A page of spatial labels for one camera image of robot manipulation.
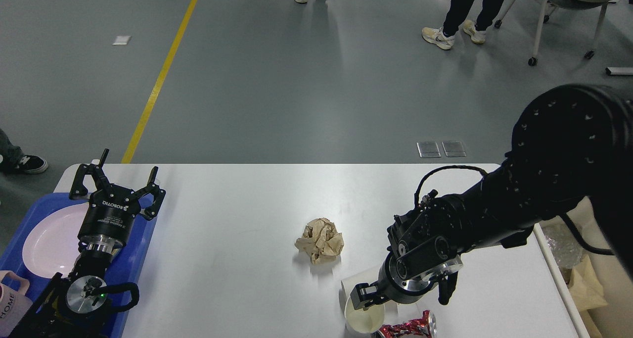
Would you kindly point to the beige plastic bin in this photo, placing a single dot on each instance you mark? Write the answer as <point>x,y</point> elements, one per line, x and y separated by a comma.
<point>614,320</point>

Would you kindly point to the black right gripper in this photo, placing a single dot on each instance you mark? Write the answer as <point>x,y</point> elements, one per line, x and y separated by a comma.
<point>391,286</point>

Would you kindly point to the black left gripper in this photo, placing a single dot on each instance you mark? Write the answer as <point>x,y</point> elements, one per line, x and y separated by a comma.
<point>110,219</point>

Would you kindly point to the crushed red can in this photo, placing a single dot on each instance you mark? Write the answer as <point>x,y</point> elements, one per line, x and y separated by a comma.
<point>425,327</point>

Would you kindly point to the grey bar on floor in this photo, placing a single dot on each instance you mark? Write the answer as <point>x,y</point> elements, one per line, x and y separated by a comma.
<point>619,71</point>

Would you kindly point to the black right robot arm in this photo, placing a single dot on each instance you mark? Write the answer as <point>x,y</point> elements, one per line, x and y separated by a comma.
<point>570,143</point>

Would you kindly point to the pink HOME mug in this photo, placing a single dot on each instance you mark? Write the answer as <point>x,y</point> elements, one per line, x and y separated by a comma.
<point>14,304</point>

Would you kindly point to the right metal floor plate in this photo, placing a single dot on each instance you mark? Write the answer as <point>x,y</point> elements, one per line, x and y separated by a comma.
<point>454,149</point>

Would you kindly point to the brown paper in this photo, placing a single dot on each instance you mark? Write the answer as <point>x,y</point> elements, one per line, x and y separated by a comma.
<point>585,288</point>

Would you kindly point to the brown paper ball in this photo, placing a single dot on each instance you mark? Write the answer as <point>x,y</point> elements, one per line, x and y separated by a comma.
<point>321,241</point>

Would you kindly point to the metal floor plate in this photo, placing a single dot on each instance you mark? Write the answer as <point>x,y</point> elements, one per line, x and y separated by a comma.
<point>454,149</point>
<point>428,149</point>

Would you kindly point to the left metal floor plate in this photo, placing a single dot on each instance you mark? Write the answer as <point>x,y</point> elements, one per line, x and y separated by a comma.
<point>428,149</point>

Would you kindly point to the brown paper bag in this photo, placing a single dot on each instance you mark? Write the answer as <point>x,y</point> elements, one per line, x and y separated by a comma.
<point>590,325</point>

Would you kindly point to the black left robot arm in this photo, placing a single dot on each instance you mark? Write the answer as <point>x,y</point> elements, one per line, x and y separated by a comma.
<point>81,303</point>

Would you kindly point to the aluminium foil sheet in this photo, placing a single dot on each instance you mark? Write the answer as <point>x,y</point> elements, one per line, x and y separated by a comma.
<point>565,248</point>

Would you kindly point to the person in tan sneakers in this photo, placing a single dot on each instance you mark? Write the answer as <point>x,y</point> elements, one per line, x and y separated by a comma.
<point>457,17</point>

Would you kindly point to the white paper cup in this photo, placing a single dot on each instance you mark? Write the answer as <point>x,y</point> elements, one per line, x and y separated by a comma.
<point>363,322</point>
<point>367,276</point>

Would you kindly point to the pink plate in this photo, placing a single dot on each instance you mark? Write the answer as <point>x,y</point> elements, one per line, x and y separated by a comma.
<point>52,246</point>

